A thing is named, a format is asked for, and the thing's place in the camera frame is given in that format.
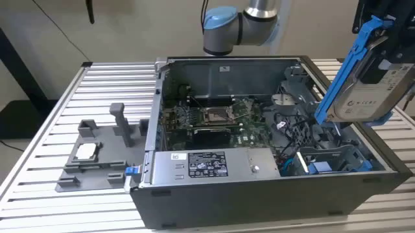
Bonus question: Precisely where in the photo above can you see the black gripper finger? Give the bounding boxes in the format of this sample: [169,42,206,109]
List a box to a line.
[358,62,389,84]

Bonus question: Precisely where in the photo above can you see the hard disk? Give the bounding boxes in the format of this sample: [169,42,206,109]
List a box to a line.
[314,15,415,127]
[306,160,372,174]

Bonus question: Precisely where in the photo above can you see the gray metal drive cage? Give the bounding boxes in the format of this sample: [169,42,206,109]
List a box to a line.
[270,65,326,109]

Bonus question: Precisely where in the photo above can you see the black perforated plastic panel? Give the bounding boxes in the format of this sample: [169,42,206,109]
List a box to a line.
[284,114,317,149]

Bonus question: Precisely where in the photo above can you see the green motherboard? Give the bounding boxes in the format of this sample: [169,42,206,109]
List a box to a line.
[161,97,276,152]

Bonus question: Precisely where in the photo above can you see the CPU socket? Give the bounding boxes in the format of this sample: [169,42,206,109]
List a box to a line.
[198,106,236,123]

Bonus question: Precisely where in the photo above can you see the black graphics card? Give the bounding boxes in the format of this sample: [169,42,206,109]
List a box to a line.
[168,125,242,150]

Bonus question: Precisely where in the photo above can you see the black open PC case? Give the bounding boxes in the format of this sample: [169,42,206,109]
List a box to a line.
[129,55,409,230]

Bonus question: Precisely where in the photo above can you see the silver power supply unit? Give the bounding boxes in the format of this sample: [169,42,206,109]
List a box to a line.
[150,148,281,185]

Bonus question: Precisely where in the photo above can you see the gray parts rack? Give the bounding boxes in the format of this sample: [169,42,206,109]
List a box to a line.
[54,102,149,194]

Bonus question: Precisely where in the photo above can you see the silver CPU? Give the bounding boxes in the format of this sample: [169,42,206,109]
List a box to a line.
[74,143,97,160]

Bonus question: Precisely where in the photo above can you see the black stand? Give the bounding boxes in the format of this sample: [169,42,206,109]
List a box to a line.
[0,26,62,139]

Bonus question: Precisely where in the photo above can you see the black wire with white tag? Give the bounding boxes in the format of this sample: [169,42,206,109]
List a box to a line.
[273,110,294,136]

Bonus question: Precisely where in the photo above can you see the socket cover metal frame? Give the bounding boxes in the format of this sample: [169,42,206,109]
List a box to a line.
[228,99,253,119]

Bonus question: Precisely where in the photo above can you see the blue flat wire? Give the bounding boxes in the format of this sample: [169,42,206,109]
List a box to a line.
[278,156,294,176]

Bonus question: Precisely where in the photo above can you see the black arm base cable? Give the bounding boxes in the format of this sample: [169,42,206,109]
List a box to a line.
[200,0,210,31]

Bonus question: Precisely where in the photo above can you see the black hanging strap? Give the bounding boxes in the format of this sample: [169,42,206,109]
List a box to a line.
[84,0,96,25]

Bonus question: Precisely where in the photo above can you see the thin black wall cable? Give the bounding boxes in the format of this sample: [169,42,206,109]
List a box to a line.
[32,0,92,63]

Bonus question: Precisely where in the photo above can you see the black floor cable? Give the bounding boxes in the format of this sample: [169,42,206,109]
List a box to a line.
[0,139,25,151]

